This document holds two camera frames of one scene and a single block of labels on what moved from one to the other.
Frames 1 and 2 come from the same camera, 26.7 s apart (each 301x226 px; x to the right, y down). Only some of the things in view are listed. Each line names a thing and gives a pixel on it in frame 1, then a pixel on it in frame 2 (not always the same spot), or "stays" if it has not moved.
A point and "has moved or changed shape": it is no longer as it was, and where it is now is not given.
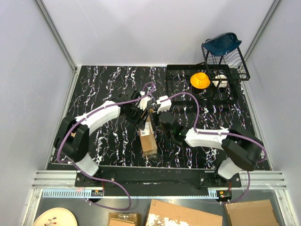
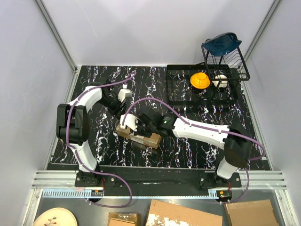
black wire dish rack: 230,67 stays
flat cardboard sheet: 161,213 stays
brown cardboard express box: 147,139 has moved or changed shape
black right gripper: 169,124 → 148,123
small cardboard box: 124,219 stays
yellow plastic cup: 200,80 stays
